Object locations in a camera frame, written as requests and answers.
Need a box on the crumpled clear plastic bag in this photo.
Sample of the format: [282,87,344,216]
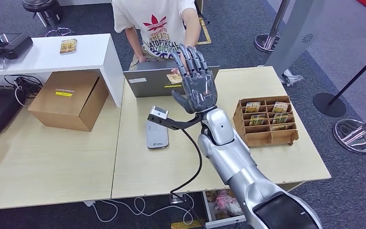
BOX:
[279,69,304,87]

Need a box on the black round stool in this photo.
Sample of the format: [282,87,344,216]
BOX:
[22,0,64,29]

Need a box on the white desk shelf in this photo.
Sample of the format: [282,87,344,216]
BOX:
[0,33,125,108]

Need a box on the black stanchion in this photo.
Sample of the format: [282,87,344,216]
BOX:
[313,45,366,118]

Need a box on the grey kiosk panel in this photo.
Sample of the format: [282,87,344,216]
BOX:
[264,0,325,77]

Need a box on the black camera cable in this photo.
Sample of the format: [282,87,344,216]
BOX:
[170,128,206,229]

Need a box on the chrome wire ring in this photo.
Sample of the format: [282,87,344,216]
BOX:
[45,27,75,38]

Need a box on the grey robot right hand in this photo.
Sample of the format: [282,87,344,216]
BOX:
[170,43,218,115]

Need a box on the white drawer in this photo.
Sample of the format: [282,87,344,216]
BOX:
[201,189,247,229]

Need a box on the yellow floor tape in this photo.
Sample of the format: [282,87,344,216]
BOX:
[197,17,212,45]
[171,219,206,229]

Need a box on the yellow patterned card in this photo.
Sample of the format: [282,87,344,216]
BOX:
[59,38,78,55]

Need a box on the grey card reader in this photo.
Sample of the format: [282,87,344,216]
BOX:
[145,121,170,150]

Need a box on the black controller device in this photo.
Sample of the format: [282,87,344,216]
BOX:
[0,32,34,72]

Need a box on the pink plastic bag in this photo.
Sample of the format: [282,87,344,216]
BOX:
[214,190,242,217]

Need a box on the floor socket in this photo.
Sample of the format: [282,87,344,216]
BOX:
[169,193,187,205]

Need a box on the person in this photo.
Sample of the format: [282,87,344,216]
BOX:
[111,0,202,75]

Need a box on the chrome stanchion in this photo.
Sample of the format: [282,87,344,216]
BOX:
[254,0,293,54]
[333,110,366,154]

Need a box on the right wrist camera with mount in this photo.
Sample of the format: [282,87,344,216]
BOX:
[147,105,204,131]

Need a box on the wooden card holder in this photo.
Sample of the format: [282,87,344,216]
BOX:
[232,95,299,150]

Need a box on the person's left hand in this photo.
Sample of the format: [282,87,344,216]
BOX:
[177,47,193,75]

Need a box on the grey laptop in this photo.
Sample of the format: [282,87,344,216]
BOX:
[123,60,221,98]

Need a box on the white power cable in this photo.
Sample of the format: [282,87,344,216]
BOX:
[83,193,195,226]

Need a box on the black cable bundle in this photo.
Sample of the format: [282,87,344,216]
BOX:
[1,74,44,106]

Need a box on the brown cardboard box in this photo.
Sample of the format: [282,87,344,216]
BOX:
[27,71,110,133]

